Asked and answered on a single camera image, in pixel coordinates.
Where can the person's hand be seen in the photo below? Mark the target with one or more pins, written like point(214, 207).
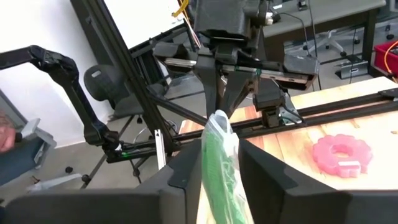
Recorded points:
point(6, 137)

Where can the white office chair base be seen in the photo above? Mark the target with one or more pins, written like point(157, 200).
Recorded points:
point(332, 40)

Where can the grey floor box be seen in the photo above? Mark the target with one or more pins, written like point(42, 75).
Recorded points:
point(353, 68)

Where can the grey desk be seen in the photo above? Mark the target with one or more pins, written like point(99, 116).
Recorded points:
point(326, 12)

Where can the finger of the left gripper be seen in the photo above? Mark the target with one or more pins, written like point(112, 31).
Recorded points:
point(237, 88)
point(211, 81)

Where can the green bandage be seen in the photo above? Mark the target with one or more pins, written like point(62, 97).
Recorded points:
point(220, 174)

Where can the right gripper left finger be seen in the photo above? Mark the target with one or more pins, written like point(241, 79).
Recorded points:
point(124, 208)

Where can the silver aluminium bar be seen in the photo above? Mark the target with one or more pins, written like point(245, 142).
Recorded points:
point(160, 149)

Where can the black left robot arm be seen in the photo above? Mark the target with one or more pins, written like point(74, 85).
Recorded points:
point(267, 99)

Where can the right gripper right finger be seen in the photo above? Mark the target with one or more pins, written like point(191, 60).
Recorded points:
point(295, 205)

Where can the clear plastic bag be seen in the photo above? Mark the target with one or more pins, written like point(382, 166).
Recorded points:
point(219, 119)

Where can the red plastic crate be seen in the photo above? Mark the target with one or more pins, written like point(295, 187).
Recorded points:
point(381, 59)

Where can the blue chair with grey armrest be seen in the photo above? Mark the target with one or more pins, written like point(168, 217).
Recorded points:
point(21, 155)

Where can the black office chair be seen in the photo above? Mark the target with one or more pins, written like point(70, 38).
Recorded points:
point(105, 84)

